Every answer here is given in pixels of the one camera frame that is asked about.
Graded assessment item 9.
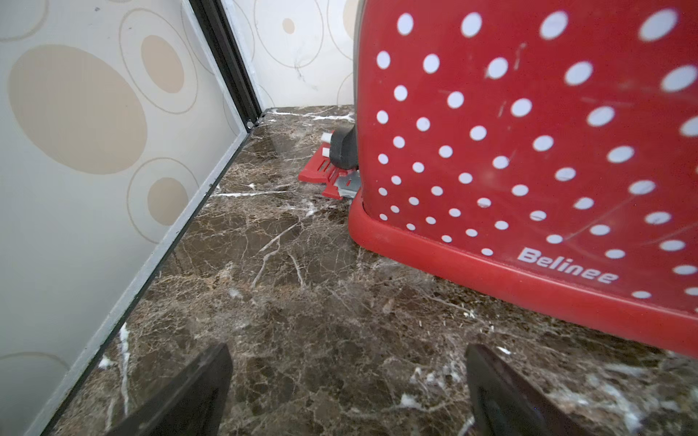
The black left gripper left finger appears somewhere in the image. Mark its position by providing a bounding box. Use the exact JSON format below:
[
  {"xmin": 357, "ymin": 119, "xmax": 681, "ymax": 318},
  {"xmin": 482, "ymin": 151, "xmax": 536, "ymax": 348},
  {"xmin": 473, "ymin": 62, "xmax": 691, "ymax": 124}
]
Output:
[{"xmin": 108, "ymin": 343, "xmax": 233, "ymax": 436}]

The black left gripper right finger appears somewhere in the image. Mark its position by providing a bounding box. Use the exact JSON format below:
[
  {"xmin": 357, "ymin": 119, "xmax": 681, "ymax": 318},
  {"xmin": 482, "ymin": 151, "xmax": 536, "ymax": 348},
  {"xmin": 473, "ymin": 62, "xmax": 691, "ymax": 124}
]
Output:
[{"xmin": 465, "ymin": 343, "xmax": 590, "ymax": 436}]

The red polka dot toaster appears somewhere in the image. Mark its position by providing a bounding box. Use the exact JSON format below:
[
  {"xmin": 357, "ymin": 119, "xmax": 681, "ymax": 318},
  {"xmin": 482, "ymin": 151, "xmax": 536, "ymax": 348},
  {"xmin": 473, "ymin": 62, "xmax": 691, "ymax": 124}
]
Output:
[{"xmin": 348, "ymin": 1, "xmax": 697, "ymax": 356}]

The black aluminium frame post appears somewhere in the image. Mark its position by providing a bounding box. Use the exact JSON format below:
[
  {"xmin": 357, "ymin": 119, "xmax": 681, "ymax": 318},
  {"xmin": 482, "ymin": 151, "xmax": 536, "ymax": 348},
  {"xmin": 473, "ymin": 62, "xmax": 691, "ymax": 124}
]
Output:
[{"xmin": 190, "ymin": 0, "xmax": 264, "ymax": 132}]

